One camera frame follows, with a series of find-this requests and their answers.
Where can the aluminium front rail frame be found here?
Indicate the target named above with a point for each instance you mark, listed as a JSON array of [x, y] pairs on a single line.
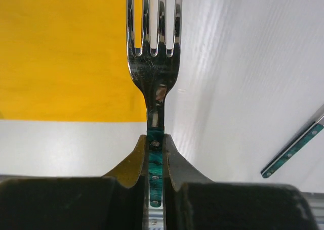
[[315, 201]]

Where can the yellow printed cloth placemat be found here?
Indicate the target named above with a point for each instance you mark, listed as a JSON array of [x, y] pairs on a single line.
[[65, 60]]

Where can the fork with green handle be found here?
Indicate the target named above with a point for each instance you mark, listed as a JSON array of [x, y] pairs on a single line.
[[154, 72]]

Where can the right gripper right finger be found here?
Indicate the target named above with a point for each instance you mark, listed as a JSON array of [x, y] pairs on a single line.
[[193, 201]]

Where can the spoon with green handle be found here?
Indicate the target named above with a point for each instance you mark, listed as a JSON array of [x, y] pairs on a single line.
[[310, 129]]

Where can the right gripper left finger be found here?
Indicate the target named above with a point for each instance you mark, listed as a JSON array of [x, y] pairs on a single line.
[[116, 200]]

